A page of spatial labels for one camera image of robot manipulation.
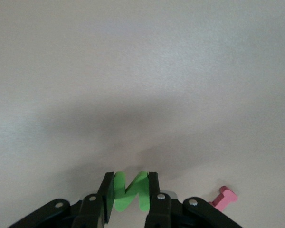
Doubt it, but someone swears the green foam letter N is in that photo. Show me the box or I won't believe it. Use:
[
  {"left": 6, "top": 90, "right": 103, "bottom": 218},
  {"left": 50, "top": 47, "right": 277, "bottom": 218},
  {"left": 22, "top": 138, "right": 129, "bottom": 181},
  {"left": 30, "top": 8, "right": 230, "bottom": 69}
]
[{"left": 113, "top": 171, "right": 150, "bottom": 212}]

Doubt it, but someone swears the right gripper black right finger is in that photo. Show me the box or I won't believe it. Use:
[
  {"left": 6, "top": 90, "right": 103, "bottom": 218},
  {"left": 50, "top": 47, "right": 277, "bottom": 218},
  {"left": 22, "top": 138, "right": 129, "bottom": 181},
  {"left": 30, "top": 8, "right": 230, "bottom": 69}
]
[{"left": 144, "top": 172, "right": 243, "bottom": 228}]

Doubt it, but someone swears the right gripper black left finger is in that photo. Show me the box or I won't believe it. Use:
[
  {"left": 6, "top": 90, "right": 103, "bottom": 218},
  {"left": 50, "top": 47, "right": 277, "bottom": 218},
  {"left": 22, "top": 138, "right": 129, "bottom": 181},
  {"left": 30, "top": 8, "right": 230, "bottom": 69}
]
[{"left": 7, "top": 172, "right": 116, "bottom": 228}]

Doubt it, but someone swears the red foam letter I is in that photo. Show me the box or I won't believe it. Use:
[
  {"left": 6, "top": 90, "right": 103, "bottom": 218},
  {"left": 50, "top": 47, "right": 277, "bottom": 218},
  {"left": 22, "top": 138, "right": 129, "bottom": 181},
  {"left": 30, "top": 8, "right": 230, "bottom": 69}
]
[{"left": 208, "top": 186, "right": 238, "bottom": 212}]

